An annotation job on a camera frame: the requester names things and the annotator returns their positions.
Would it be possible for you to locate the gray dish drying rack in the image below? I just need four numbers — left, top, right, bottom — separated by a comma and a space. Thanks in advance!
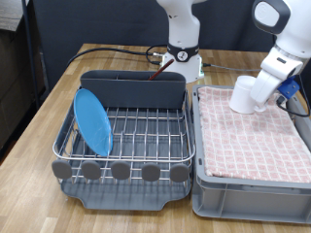
59, 88, 194, 212

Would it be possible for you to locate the white mug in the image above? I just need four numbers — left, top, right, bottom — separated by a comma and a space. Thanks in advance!
228, 75, 260, 116

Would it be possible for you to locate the dark grey fabric backdrop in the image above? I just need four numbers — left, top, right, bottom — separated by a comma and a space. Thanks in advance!
32, 0, 311, 93

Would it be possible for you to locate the metal wire dish rack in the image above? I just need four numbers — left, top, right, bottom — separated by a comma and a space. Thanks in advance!
52, 86, 197, 184

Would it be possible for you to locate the blue plastic plate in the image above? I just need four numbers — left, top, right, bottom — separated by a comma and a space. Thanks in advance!
73, 87, 114, 157

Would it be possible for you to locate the black camera cable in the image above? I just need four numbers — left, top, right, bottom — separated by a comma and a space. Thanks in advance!
275, 74, 311, 118

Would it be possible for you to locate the black table cable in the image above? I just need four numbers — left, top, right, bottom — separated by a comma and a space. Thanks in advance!
66, 44, 169, 68

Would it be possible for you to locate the dark grey cutlery holder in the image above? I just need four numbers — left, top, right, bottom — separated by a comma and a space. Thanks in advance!
80, 70, 188, 111

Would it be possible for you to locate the pink checked dish cloth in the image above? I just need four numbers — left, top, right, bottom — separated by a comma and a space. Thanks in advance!
197, 85, 311, 184

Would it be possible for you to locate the grey plastic crate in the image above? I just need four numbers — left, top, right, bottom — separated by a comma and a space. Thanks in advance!
191, 84, 311, 225

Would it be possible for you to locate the brown wooden spoon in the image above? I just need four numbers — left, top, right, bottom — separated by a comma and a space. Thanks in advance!
148, 58, 175, 82

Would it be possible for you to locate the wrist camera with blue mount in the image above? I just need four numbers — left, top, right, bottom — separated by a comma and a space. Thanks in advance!
279, 77, 301, 100

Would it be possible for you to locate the dark metal frame post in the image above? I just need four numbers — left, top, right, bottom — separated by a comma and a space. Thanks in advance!
21, 0, 42, 110

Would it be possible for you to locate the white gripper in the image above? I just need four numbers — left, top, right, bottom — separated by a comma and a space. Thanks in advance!
250, 47, 304, 114

